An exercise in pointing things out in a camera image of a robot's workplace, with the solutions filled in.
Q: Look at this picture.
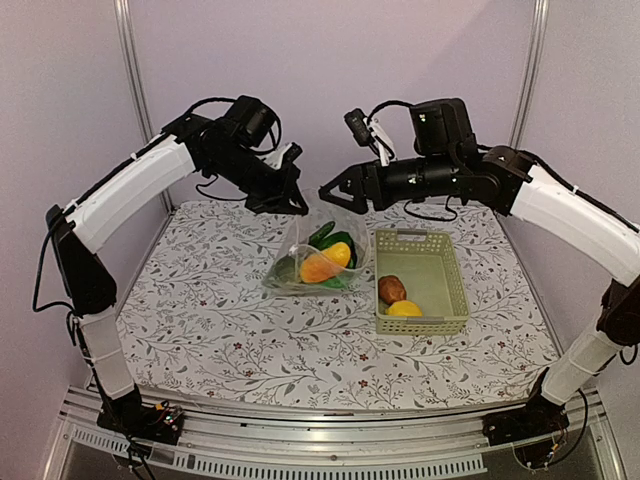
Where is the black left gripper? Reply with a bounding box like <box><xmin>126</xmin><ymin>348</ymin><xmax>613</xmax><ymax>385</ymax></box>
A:
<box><xmin>208</xmin><ymin>143</ymin><xmax>309</xmax><ymax>215</ymax></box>

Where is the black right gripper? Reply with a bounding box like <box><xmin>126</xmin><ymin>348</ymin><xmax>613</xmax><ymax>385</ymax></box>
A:
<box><xmin>317</xmin><ymin>152</ymin><xmax>458</xmax><ymax>215</ymax></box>

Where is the green toy cucumber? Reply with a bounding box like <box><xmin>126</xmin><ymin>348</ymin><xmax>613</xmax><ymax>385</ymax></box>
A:
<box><xmin>308</xmin><ymin>221</ymin><xmax>335</xmax><ymax>248</ymax></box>

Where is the clear pink zip top bag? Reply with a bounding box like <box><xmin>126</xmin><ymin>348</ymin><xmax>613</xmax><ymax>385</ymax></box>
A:
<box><xmin>262</xmin><ymin>190</ymin><xmax>371</xmax><ymax>296</ymax></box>

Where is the green yellow toy avocado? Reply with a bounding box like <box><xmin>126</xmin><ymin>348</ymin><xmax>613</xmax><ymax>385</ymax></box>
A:
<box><xmin>269</xmin><ymin>256</ymin><xmax>299</xmax><ymax>283</ymax></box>

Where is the orange yellow toy mango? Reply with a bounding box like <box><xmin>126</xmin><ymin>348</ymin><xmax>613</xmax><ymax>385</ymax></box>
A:
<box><xmin>299</xmin><ymin>242</ymin><xmax>351</xmax><ymax>284</ymax></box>

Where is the green white toy bok choy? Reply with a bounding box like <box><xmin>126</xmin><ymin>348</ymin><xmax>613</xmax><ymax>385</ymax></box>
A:
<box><xmin>307</xmin><ymin>231</ymin><xmax>357</xmax><ymax>289</ymax></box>

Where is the brown toy potato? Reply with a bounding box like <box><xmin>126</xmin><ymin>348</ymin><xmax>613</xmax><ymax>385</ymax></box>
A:
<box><xmin>378</xmin><ymin>275</ymin><xmax>407</xmax><ymax>305</ymax></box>

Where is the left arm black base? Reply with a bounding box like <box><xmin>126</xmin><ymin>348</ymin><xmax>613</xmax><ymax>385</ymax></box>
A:
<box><xmin>97</xmin><ymin>386</ymin><xmax>185</xmax><ymax>445</ymax></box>

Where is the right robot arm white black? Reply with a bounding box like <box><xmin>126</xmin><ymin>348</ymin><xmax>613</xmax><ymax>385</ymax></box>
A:
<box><xmin>319</xmin><ymin>98</ymin><xmax>639</xmax><ymax>436</ymax></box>

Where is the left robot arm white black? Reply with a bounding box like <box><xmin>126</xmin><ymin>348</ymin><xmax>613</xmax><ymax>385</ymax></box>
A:
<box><xmin>46</xmin><ymin>95</ymin><xmax>308</xmax><ymax>434</ymax></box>

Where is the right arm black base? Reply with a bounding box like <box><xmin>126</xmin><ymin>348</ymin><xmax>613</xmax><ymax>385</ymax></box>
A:
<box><xmin>482</xmin><ymin>384</ymin><xmax>570</xmax><ymax>470</ymax></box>

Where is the beige perforated plastic basket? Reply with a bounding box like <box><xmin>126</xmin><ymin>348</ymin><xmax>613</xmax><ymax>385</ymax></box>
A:
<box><xmin>374</xmin><ymin>229</ymin><xmax>470</xmax><ymax>336</ymax></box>

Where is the yellow toy lemon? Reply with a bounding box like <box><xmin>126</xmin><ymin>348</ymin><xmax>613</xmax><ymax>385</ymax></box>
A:
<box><xmin>386</xmin><ymin>300</ymin><xmax>423</xmax><ymax>317</ymax></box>

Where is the floral patterned table mat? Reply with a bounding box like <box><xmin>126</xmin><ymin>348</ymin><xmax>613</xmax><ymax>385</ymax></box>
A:
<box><xmin>118</xmin><ymin>201</ymin><xmax>557</xmax><ymax>409</ymax></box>

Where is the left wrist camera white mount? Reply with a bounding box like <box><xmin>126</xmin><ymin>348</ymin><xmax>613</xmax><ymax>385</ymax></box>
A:
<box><xmin>262</xmin><ymin>142</ymin><xmax>303</xmax><ymax>174</ymax></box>

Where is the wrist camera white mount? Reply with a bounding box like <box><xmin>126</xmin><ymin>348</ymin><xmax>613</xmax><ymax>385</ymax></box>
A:
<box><xmin>344</xmin><ymin>108</ymin><xmax>396</xmax><ymax>167</ymax></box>
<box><xmin>262</xmin><ymin>142</ymin><xmax>303</xmax><ymax>174</ymax></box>

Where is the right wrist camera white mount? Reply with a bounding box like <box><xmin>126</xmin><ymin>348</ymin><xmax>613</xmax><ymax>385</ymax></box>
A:
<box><xmin>344</xmin><ymin>108</ymin><xmax>396</xmax><ymax>167</ymax></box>

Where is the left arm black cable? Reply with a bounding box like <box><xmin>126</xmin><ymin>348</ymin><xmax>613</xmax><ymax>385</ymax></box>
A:
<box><xmin>184</xmin><ymin>95</ymin><xmax>236</xmax><ymax>121</ymax></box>

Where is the right aluminium frame post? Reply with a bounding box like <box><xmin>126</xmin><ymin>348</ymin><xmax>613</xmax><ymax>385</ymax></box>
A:
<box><xmin>509</xmin><ymin>0</ymin><xmax>550</xmax><ymax>149</ymax></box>

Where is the aluminium frame post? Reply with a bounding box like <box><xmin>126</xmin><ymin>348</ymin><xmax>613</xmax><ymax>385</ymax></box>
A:
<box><xmin>509</xmin><ymin>0</ymin><xmax>550</xmax><ymax>149</ymax></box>
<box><xmin>112</xmin><ymin>0</ymin><xmax>174</xmax><ymax>211</ymax></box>

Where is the front aluminium rail frame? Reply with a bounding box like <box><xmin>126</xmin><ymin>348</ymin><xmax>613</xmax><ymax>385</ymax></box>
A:
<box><xmin>43</xmin><ymin>387</ymin><xmax>629</xmax><ymax>479</ymax></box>

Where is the left aluminium frame post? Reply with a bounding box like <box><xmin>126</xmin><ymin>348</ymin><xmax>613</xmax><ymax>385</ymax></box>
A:
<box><xmin>112</xmin><ymin>0</ymin><xmax>174</xmax><ymax>211</ymax></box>

